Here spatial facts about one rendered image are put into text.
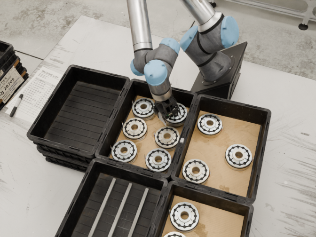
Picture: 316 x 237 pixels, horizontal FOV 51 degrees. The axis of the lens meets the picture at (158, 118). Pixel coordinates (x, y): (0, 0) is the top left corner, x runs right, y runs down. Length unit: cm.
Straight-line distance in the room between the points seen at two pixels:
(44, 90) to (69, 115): 35
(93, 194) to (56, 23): 225
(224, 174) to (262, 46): 180
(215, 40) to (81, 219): 86
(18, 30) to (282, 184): 268
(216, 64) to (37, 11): 235
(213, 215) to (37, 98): 106
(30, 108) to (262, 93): 116
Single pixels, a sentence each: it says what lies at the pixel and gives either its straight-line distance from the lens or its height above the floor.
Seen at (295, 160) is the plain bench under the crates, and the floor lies 70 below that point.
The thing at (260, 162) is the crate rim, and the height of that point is 93.
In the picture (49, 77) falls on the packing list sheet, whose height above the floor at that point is 70.
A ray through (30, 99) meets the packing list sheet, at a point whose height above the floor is 70.
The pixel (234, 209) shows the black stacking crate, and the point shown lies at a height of 86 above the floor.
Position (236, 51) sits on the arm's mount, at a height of 90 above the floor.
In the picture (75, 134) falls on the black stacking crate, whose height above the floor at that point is 83.
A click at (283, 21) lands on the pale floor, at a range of 322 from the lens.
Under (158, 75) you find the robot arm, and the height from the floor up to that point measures 122.
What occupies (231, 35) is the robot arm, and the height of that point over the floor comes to 110.
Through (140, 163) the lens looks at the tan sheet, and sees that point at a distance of 133.
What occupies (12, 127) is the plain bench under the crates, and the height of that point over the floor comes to 70.
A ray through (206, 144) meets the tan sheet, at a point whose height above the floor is 83.
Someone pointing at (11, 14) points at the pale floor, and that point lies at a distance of 361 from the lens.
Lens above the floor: 203
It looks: 57 degrees down
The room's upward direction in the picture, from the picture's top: 6 degrees counter-clockwise
